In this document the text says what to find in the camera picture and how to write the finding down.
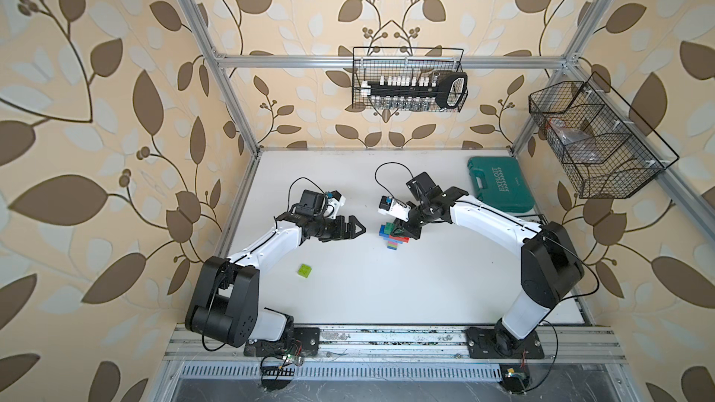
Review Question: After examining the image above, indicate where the lime green small lego brick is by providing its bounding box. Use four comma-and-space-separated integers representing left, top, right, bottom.
297, 264, 312, 278

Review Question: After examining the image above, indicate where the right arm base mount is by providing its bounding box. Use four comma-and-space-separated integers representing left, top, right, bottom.
465, 327, 545, 360

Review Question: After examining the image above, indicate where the green long lego brick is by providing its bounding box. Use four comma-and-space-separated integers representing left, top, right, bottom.
384, 221, 405, 237

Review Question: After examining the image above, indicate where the right wire basket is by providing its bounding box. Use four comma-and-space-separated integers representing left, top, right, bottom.
528, 72, 680, 199

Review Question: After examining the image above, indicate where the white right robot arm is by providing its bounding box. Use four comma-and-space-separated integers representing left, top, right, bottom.
395, 172, 585, 344

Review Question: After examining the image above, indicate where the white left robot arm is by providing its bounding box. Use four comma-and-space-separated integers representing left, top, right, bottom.
184, 190, 366, 348

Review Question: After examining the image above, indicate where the green plastic tool case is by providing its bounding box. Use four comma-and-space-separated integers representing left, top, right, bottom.
467, 156, 536, 214

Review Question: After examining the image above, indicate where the plastic bag in basket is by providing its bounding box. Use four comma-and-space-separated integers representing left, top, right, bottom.
546, 117, 603, 165

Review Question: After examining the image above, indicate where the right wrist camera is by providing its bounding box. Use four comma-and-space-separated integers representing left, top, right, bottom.
378, 195, 411, 221

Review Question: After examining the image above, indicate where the wire basket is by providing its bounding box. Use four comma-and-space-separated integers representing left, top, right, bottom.
528, 72, 680, 199
351, 46, 468, 114

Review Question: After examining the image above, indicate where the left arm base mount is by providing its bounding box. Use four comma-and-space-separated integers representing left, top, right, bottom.
243, 326, 321, 358

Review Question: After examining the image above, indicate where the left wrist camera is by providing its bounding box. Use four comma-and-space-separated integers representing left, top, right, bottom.
323, 191, 346, 220

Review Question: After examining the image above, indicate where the black socket tool set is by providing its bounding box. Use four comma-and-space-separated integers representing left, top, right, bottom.
356, 71, 468, 113

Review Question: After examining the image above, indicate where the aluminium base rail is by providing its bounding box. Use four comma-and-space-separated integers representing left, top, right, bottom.
163, 325, 627, 383

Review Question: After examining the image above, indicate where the back wire basket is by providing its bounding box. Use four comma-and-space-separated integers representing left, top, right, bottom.
351, 46, 468, 114

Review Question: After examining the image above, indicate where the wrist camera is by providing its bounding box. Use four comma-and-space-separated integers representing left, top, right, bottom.
378, 195, 411, 221
323, 191, 346, 220

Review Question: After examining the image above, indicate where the red long lego brick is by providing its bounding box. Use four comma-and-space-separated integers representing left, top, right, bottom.
387, 236, 410, 244

